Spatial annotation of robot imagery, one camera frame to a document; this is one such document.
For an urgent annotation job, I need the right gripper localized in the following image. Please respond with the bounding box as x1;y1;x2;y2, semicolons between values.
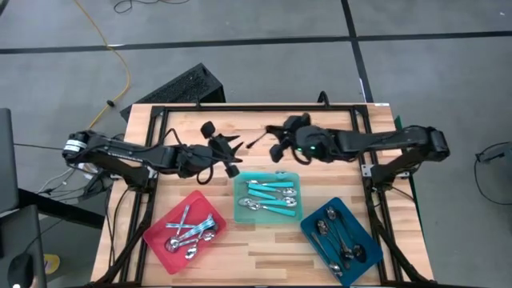
265;112;340;163

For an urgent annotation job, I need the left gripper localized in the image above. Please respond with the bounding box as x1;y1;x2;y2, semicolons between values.
177;121;245;179

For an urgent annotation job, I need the plain silver spoon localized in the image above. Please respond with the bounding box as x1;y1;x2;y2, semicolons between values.
310;233;344;278

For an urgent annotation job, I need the teal translucent plastic bin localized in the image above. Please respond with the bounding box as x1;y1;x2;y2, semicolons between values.
233;170;304;225

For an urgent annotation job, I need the blue plastic bin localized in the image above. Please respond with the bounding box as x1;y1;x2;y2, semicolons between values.
299;196;384;288

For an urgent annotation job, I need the pink-red plastic bin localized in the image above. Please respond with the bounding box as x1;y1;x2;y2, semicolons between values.
142;190;228;276

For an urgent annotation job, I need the black floor beam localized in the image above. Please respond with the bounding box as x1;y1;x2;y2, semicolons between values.
15;187;106;230

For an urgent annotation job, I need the grey monitor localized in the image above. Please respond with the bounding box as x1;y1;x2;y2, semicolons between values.
0;107;21;215

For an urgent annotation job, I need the black desk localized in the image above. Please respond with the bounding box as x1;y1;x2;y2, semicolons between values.
0;203;48;288

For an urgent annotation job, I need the black computer mouse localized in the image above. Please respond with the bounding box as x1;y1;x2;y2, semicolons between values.
6;252;35;288

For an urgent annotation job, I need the black aluminium table frame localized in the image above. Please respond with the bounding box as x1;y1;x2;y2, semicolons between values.
90;102;439;288

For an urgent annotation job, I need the black camera cable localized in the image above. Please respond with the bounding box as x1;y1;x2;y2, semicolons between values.
158;126;215;186

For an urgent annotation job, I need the yellow floor cable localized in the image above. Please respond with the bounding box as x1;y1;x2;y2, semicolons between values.
73;0;132;135

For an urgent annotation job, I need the thin black floor cable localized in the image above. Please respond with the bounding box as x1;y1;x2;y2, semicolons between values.
14;142;65;152

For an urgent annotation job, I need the black cable loop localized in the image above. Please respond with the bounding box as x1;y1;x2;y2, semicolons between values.
474;141;512;207

